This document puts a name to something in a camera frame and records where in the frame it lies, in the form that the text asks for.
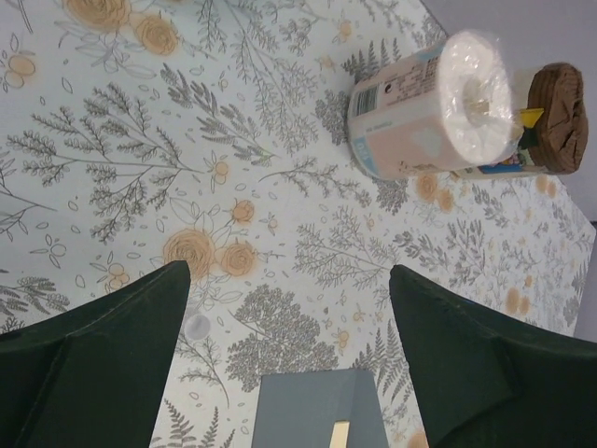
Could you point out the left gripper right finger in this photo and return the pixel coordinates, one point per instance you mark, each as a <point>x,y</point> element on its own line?
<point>484,379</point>

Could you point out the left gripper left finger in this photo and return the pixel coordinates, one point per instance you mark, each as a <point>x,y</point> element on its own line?
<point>94,376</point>

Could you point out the white glue stick cap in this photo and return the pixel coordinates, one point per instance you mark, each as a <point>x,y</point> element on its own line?
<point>197,327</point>

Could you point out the grey envelope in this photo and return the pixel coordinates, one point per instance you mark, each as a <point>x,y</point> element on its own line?
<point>303,409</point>

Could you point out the floral table mat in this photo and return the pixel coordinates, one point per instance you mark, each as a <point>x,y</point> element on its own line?
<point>135,133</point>

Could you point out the brown toilet paper roll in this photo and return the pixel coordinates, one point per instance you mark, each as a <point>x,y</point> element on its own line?
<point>552,129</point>

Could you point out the white toilet paper roll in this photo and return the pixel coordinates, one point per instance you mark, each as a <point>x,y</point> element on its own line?
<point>442,109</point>

